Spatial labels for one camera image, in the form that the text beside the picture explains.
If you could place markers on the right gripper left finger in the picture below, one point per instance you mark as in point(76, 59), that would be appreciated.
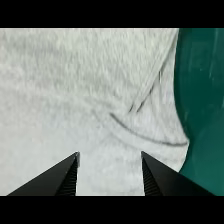
point(63, 178)

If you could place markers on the grey T-shirt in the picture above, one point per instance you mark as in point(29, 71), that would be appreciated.
point(83, 100)

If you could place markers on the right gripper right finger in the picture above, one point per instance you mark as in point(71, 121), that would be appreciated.
point(159, 180)

